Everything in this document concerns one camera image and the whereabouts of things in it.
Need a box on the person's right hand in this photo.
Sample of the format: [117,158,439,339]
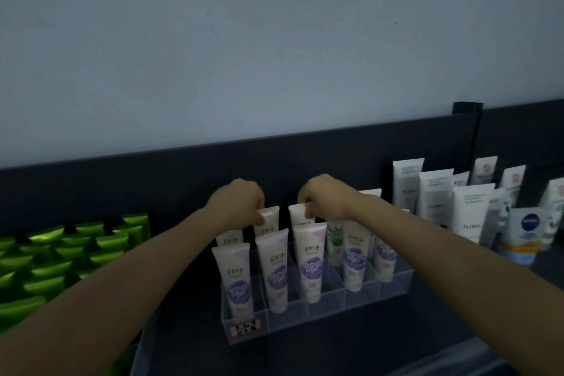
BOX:
[297,174,366,220]

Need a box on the person's left hand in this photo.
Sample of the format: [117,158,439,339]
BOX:
[205,178,266,229]

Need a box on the white purple-print cream tube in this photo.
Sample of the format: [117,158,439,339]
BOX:
[288,203,316,228]
[253,206,281,240]

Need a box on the person's left forearm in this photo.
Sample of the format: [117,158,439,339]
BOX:
[0,206,221,376]

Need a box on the person's right forearm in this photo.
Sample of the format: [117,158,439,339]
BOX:
[352,194,564,376]

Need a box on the white tube green leaf print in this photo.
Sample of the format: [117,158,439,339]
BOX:
[325,219,345,267]

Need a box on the group of purple-print tubes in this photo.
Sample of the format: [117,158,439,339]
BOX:
[211,188,399,315]

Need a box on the clear acrylic tiered organizer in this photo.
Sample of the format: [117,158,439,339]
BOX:
[220,239,416,346]

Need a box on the small patterned label sticker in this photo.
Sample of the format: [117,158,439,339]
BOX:
[236,320,263,337]

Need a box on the black back panel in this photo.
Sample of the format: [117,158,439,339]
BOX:
[0,100,564,242]

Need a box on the white tube pink round logo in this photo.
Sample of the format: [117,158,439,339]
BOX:
[540,177,564,214]
[469,156,498,187]
[500,165,527,208]

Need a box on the pile of green tubes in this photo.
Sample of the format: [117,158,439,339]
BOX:
[0,213,153,334]

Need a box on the white tube blue round label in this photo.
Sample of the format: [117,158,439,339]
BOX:
[502,207,552,267]

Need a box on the black shelf post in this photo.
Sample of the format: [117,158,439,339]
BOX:
[453,101,484,165]

